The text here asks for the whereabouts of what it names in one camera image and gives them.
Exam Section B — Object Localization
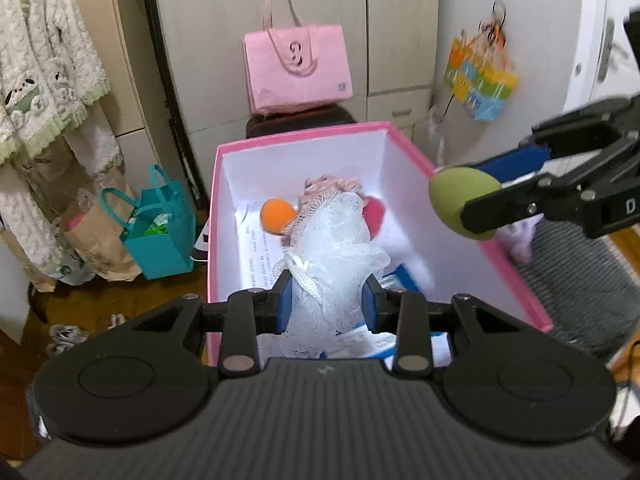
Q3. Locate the pink cardboard box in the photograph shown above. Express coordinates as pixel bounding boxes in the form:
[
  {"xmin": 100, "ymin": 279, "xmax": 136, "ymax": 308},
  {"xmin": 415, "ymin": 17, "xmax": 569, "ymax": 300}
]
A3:
[{"xmin": 205, "ymin": 121, "xmax": 554, "ymax": 367}]

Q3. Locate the purple plush toy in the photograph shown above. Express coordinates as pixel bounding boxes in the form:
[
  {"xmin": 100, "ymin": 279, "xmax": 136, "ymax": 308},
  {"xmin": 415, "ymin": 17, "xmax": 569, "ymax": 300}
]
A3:
[{"xmin": 500, "ymin": 215, "xmax": 544, "ymax": 266}]

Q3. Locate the brown paper bag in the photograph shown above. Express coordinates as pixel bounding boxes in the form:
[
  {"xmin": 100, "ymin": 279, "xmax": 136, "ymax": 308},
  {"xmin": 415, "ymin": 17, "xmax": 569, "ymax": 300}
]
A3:
[{"xmin": 59, "ymin": 187, "xmax": 145, "ymax": 282}]

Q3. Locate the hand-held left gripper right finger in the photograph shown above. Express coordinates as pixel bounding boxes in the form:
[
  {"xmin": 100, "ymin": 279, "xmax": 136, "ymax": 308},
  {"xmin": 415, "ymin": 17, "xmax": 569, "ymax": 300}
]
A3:
[{"xmin": 361, "ymin": 277, "xmax": 522, "ymax": 378}]

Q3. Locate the white knitted cardigan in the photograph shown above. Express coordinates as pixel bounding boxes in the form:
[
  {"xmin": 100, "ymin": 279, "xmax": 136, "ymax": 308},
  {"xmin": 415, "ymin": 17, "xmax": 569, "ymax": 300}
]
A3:
[{"xmin": 0, "ymin": 0, "xmax": 113, "ymax": 167}]

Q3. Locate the black suitcase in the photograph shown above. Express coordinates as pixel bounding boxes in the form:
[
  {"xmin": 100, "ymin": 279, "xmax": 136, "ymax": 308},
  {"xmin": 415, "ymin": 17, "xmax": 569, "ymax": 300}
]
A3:
[{"xmin": 245, "ymin": 105, "xmax": 359, "ymax": 140}]

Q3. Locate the pink paper bag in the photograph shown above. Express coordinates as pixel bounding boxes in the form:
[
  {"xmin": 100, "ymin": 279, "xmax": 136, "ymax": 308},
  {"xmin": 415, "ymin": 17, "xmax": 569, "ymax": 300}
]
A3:
[{"xmin": 243, "ymin": 0, "xmax": 354, "ymax": 116}]

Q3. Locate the pair of patterned slippers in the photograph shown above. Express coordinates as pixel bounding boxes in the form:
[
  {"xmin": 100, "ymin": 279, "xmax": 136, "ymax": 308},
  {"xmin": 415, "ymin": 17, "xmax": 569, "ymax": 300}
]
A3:
[{"xmin": 46, "ymin": 312, "xmax": 129, "ymax": 357}]

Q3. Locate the magenta fuzzy puff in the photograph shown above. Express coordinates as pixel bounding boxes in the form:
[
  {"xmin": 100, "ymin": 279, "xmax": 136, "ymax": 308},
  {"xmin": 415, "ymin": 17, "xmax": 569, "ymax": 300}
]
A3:
[{"xmin": 362, "ymin": 197, "xmax": 389, "ymax": 239}]

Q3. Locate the white door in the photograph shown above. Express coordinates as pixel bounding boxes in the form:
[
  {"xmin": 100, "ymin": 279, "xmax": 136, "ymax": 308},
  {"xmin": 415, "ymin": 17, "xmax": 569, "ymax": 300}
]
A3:
[{"xmin": 561, "ymin": 0, "xmax": 640, "ymax": 117}]

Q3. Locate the colourful hanging bag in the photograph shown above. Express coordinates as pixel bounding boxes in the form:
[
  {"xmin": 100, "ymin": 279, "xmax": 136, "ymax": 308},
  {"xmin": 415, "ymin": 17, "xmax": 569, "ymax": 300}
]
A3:
[{"xmin": 444, "ymin": 1, "xmax": 522, "ymax": 122}]

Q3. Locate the white mesh bath pouf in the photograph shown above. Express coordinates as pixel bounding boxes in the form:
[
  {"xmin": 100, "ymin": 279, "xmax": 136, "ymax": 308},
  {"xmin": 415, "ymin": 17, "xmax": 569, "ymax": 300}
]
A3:
[{"xmin": 272, "ymin": 191, "xmax": 437, "ymax": 361}]

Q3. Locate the beige cabinet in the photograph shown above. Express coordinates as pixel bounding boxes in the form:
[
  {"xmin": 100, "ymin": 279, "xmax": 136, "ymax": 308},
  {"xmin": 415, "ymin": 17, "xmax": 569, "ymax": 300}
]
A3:
[{"xmin": 145, "ymin": 0, "xmax": 442, "ymax": 201}]

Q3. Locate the pink floral scrunchie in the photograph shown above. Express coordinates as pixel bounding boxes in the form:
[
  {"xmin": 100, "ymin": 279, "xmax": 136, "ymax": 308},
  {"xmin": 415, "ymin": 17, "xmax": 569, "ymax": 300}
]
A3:
[{"xmin": 299, "ymin": 175, "xmax": 365, "ymax": 211}]

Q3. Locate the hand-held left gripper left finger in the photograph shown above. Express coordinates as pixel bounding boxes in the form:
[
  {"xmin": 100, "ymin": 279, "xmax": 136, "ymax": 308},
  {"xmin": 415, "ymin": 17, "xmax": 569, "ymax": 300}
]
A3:
[{"xmin": 131, "ymin": 269, "xmax": 296, "ymax": 378}]

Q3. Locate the orange egg-shaped sponge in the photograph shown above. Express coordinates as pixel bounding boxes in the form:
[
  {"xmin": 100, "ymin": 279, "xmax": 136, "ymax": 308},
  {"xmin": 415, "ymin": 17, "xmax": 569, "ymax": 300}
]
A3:
[{"xmin": 260, "ymin": 198, "xmax": 297, "ymax": 235}]

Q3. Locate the white tissue pack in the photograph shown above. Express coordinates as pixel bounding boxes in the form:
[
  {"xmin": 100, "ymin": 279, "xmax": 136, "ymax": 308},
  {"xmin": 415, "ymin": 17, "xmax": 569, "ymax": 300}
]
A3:
[{"xmin": 350, "ymin": 260, "xmax": 453, "ymax": 361}]

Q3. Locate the green makeup sponge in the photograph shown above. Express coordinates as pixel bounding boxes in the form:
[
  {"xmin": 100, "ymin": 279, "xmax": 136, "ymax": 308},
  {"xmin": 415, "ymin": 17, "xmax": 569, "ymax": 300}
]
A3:
[{"xmin": 427, "ymin": 166, "xmax": 504, "ymax": 241}]

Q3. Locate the dark dotted mat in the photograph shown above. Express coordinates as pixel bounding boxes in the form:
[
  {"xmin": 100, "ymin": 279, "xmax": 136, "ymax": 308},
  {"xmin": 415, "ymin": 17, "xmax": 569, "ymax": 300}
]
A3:
[{"xmin": 520, "ymin": 219, "xmax": 640, "ymax": 362}]

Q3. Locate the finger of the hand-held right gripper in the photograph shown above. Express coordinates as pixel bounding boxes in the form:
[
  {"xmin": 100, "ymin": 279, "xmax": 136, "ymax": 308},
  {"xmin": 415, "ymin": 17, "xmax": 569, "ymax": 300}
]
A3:
[
  {"xmin": 460, "ymin": 171, "xmax": 556, "ymax": 235},
  {"xmin": 472, "ymin": 96, "xmax": 640, "ymax": 182}
]

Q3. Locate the teal gift bag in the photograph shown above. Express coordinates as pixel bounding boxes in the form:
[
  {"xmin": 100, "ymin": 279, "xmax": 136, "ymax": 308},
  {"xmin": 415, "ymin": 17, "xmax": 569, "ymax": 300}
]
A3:
[{"xmin": 100, "ymin": 164, "xmax": 197, "ymax": 281}]

